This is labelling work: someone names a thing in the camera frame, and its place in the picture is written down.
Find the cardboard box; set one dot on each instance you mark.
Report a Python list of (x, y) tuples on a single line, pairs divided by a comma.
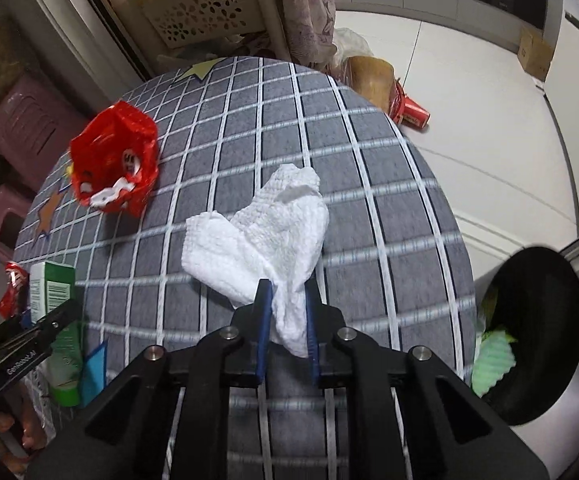
[(534, 53)]

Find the green white sponge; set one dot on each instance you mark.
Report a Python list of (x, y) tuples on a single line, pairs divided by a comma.
[(494, 359)]

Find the beige plastic storage rack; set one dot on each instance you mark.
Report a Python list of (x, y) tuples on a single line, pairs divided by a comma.
[(180, 23)]

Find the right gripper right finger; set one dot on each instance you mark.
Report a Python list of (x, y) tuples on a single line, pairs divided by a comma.
[(409, 415)]

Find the person left hand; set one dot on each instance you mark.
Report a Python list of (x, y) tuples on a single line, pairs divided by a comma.
[(33, 433)]

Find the black trash bin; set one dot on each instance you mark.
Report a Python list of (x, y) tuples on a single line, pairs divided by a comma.
[(538, 305)]

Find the red cola can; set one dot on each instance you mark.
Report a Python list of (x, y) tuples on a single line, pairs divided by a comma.
[(15, 295)]

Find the red snack wrapper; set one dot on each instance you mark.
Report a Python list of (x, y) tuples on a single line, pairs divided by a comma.
[(114, 161)]

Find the pink floral cloth bag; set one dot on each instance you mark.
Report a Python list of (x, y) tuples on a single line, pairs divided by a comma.
[(309, 26)]

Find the white green bottle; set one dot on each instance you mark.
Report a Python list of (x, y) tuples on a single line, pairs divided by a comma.
[(53, 300)]

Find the brown bread bag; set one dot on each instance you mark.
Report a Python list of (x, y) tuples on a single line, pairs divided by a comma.
[(372, 78)]

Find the green plastic bag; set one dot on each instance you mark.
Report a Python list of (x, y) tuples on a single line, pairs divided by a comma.
[(486, 310)]

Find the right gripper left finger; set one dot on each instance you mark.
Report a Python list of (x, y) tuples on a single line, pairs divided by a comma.
[(166, 414)]

